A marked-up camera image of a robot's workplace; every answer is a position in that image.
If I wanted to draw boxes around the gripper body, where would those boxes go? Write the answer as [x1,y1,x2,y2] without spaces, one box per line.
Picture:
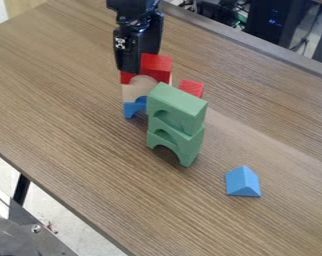
[111,12,166,75]

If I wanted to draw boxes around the red cube block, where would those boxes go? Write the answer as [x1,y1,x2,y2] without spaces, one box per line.
[138,52,175,85]

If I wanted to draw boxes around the small red block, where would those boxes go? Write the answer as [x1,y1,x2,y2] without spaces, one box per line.
[119,70,139,85]

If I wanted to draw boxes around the natural wooden arch block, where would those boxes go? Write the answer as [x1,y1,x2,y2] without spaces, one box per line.
[120,74,160,105]

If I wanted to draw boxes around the blue arch block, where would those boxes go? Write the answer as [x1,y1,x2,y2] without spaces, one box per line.
[122,95,151,120]

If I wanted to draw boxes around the red cylinder block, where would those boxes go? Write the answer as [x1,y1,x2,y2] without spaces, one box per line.
[177,79,207,100]

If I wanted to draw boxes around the green arch block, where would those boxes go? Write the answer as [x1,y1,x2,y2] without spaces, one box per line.
[144,116,207,169]
[144,81,210,137]

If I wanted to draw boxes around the black computer case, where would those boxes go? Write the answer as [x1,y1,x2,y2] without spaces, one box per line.
[245,0,314,45]

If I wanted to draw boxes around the blue triangular block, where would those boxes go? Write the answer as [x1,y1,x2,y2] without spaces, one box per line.
[223,165,263,198]

